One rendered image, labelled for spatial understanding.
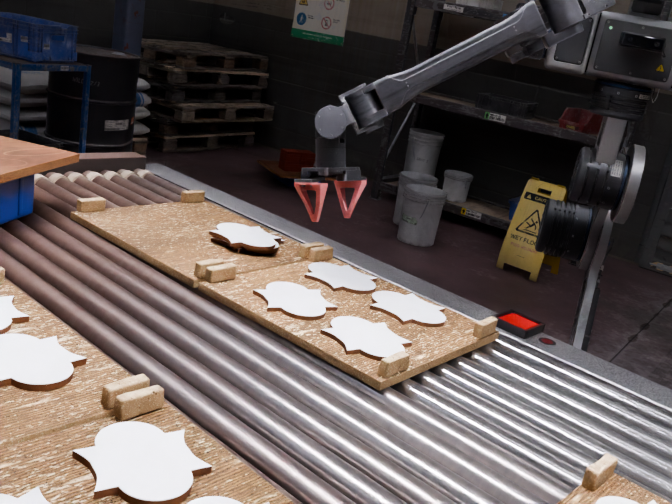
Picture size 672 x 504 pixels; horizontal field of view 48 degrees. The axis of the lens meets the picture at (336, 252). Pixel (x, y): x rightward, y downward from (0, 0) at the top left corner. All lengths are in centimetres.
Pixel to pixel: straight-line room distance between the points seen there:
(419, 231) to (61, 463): 441
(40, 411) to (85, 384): 8
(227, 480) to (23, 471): 20
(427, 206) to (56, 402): 429
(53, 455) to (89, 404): 11
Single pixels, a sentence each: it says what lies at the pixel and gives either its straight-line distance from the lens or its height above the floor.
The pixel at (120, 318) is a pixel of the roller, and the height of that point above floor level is 92.
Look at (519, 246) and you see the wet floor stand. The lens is 501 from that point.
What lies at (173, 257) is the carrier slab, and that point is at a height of 94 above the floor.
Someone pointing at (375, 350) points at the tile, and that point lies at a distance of 116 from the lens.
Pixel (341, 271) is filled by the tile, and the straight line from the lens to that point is 147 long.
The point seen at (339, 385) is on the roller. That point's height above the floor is 92.
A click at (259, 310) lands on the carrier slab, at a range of 125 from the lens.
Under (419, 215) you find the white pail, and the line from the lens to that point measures 510.
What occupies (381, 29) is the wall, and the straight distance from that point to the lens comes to 689.
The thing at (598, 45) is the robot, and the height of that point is 145.
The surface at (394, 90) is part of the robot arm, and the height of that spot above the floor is 130.
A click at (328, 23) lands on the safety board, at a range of 720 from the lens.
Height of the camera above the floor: 142
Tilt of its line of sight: 18 degrees down
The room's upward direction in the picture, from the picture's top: 10 degrees clockwise
